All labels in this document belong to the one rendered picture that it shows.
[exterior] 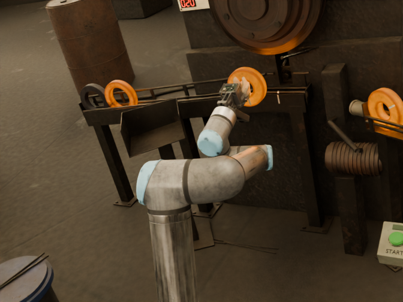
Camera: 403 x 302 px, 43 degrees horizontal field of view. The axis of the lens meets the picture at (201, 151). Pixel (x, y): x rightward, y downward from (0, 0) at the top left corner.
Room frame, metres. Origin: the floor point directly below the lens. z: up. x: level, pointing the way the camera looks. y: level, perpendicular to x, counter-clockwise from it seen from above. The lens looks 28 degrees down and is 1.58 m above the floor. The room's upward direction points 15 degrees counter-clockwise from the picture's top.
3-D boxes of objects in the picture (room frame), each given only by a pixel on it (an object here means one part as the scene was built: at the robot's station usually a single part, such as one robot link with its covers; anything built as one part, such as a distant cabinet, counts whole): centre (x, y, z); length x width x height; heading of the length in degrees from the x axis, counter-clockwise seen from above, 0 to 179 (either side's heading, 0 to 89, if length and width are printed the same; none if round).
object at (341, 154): (1.72, -0.58, 0.27); 0.22 x 0.13 x 0.53; 54
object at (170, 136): (2.12, 0.18, 0.36); 0.26 x 0.20 x 0.72; 89
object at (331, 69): (1.90, -0.59, 0.68); 0.11 x 0.08 x 0.24; 144
